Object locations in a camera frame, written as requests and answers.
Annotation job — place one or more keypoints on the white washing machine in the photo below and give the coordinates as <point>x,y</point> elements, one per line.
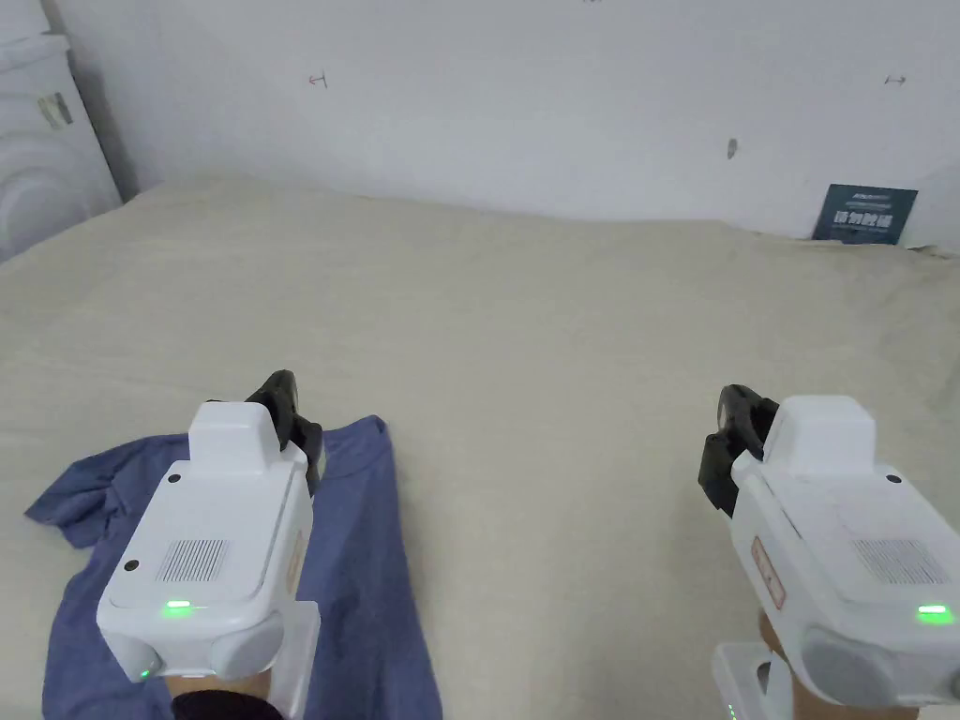
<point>45,165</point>

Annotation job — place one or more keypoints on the person's left forearm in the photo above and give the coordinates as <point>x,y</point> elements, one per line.
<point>225,706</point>

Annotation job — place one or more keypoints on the bed with beige sheet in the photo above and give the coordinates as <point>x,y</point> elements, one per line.
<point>525,360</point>

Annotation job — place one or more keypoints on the dark sign card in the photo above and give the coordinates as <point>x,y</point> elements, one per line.
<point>864,214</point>

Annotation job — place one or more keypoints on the blue shirt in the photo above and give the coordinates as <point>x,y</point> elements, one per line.
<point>360,562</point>

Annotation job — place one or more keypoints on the person's left hand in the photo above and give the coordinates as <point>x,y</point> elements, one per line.
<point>217,681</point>

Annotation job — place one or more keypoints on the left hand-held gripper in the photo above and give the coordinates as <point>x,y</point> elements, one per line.
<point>217,540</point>

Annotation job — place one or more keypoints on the person's right hand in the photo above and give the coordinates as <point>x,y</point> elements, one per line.
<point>776,660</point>

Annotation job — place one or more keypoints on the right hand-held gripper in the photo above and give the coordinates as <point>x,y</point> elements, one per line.
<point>832,540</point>

